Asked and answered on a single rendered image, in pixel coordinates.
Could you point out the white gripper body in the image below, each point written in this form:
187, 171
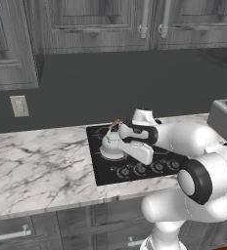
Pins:
139, 152

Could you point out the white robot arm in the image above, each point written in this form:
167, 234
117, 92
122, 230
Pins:
184, 136

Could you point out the black hob knob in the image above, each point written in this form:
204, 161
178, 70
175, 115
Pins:
122, 171
157, 166
173, 164
139, 169

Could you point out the black hob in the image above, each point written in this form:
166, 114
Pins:
99, 169

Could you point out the grey wooden drawer front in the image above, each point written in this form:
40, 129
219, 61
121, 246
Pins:
99, 241
37, 231
118, 211

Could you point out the grey toaster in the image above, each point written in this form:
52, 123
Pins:
223, 120

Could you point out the grey wooden cupboard door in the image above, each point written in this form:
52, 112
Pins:
92, 26
8, 42
203, 22

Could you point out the beige wall socket plate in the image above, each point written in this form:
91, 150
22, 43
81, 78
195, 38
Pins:
19, 106

